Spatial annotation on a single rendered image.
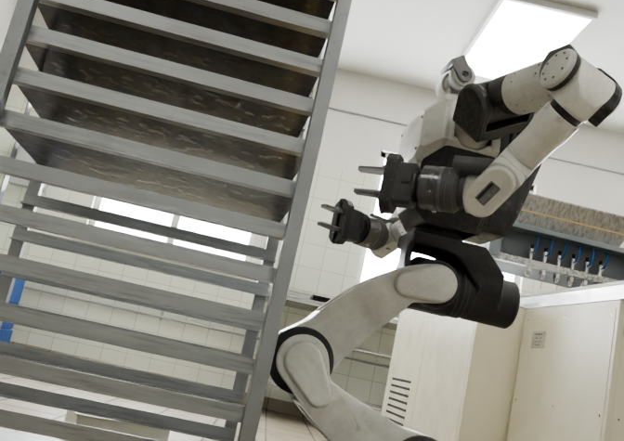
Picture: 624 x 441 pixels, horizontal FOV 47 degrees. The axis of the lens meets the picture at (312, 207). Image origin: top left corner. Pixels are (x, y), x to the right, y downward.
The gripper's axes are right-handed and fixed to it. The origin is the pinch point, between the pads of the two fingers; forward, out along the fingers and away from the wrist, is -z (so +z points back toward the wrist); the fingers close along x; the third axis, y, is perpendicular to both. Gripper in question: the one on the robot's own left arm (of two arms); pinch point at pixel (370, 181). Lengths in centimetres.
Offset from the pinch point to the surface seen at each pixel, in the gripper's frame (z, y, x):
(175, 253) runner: -30.8, 15.9, -23.1
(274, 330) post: -10.5, 7.6, -33.4
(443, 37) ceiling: -85, -350, 217
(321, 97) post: -11.2, 8.0, 14.4
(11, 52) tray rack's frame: -63, 38, 7
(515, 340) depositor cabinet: 17, -165, -13
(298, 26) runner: -19.6, 8.8, 29.7
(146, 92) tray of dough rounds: -52, 10, 12
